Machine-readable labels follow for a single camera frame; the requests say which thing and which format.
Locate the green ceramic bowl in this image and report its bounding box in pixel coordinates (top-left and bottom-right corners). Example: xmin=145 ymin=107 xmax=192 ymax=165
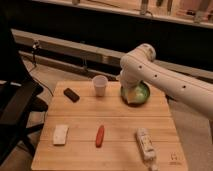
xmin=120 ymin=82 xmax=150 ymax=105

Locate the black cable on floor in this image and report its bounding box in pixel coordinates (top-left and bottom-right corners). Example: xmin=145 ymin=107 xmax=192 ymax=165
xmin=20 ymin=41 xmax=55 ymax=98

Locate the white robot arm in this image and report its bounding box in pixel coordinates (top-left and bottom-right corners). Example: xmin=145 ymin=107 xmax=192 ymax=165
xmin=119 ymin=43 xmax=213 ymax=120

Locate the black office chair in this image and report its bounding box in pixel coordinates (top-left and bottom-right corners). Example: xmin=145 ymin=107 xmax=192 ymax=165
xmin=0 ymin=19 xmax=48 ymax=166

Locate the white sponge block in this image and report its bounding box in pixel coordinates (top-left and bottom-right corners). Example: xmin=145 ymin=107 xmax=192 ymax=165
xmin=53 ymin=125 xmax=69 ymax=145

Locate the black rectangular block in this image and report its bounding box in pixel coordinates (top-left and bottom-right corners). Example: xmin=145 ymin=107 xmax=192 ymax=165
xmin=64 ymin=88 xmax=80 ymax=102

